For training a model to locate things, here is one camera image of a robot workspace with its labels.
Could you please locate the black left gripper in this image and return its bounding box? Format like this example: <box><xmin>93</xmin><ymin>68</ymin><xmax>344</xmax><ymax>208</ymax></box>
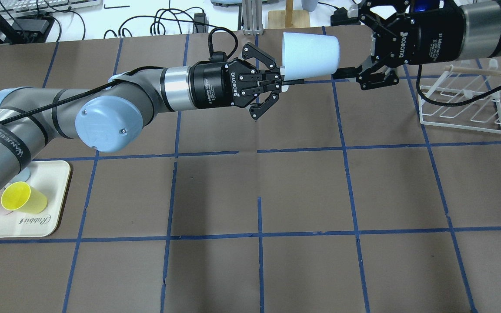
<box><xmin>189</xmin><ymin>42</ymin><xmax>305</xmax><ymax>120</ymax></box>

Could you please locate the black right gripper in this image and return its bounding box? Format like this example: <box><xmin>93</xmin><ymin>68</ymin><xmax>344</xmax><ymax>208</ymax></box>
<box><xmin>332</xmin><ymin>0</ymin><xmax>466</xmax><ymax>90</ymax></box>

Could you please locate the light blue plastic cup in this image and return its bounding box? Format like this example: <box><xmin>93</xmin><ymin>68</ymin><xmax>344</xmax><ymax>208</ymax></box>
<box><xmin>282</xmin><ymin>32</ymin><xmax>341</xmax><ymax>80</ymax></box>

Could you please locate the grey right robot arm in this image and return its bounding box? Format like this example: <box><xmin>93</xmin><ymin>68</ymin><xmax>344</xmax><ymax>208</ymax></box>
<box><xmin>331</xmin><ymin>0</ymin><xmax>501</xmax><ymax>90</ymax></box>

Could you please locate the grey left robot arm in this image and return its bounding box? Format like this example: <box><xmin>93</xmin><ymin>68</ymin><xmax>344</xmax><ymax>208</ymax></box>
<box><xmin>0</xmin><ymin>42</ymin><xmax>397</xmax><ymax>190</ymax></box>

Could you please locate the yellow plastic cup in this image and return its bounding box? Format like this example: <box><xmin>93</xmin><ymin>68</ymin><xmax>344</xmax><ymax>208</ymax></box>
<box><xmin>0</xmin><ymin>182</ymin><xmax>48</xmax><ymax>214</ymax></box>

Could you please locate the black power adapter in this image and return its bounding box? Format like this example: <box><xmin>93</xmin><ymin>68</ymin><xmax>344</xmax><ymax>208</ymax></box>
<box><xmin>330</xmin><ymin>6</ymin><xmax>361</xmax><ymax>27</ymax></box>

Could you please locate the wooden mug tree stand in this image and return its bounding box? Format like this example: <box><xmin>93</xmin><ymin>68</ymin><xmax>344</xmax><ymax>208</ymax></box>
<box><xmin>266</xmin><ymin>0</ymin><xmax>311</xmax><ymax>29</ymax></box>

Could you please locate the cream plastic tray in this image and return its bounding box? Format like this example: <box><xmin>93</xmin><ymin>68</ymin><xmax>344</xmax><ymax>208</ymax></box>
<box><xmin>0</xmin><ymin>160</ymin><xmax>71</xmax><ymax>238</ymax></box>

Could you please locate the white keyboard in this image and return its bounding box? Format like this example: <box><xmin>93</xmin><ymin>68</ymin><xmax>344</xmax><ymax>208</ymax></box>
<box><xmin>0</xmin><ymin>0</ymin><xmax>103</xmax><ymax>13</ymax></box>

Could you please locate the aluminium frame post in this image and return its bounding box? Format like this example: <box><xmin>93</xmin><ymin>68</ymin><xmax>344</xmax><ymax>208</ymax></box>
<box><xmin>242</xmin><ymin>0</ymin><xmax>263</xmax><ymax>35</ymax></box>

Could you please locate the white wire cup rack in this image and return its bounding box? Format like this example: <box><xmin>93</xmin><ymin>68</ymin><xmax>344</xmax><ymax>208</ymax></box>
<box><xmin>419</xmin><ymin>59</ymin><xmax>501</xmax><ymax>133</ymax></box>

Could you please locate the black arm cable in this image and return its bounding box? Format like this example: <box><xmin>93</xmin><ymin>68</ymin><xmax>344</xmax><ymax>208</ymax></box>
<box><xmin>0</xmin><ymin>27</ymin><xmax>239</xmax><ymax>140</ymax></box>

